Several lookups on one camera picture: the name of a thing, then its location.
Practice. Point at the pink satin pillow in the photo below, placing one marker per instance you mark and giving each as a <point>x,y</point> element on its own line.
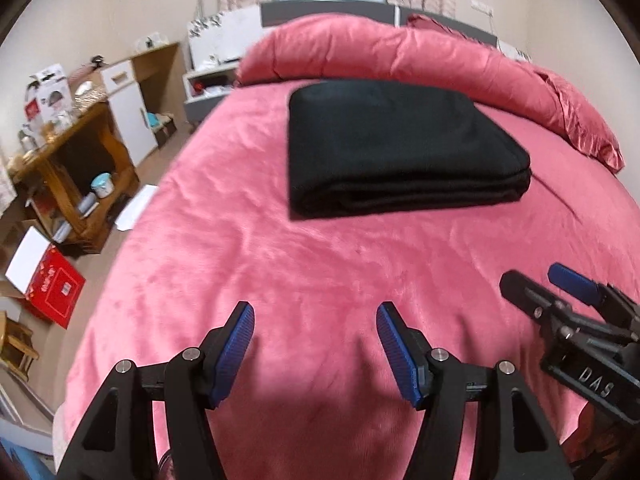
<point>435,22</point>
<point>585,120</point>

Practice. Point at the white appliance box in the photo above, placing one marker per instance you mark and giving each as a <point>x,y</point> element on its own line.
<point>50,92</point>

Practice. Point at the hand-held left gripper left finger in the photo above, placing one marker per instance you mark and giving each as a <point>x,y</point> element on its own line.
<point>235,350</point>

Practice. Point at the grey nightstand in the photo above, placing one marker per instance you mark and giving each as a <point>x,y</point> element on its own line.
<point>200,107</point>

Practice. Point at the pink satin duvet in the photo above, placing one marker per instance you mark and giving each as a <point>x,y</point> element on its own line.
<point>375,50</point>

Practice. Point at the black pants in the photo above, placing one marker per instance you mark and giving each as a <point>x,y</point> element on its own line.
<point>400,145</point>

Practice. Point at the white wall socket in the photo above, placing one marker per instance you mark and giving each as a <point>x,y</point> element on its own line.
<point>481,6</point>

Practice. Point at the small wooden stool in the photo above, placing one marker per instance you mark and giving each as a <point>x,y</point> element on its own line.
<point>15,342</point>

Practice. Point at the wooden shelf unit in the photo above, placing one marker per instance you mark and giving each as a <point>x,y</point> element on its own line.
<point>90,117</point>

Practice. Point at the white paper sheet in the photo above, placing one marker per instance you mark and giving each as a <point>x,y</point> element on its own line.
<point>137,207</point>

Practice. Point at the red cardboard box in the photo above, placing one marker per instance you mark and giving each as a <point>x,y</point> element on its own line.
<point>55,290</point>

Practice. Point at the pink fleece blanket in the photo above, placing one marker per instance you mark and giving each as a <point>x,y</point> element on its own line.
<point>300,270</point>

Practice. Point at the white wooden cabinet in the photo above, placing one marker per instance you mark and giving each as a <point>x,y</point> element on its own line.
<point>127,115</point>

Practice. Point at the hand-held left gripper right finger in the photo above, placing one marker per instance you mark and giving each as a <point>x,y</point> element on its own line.
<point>395,355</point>

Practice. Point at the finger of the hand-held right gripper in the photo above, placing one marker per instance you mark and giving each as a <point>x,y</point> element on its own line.
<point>517,287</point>
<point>572,282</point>

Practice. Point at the white floral printed board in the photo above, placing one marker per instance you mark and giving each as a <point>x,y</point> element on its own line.
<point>230,35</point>

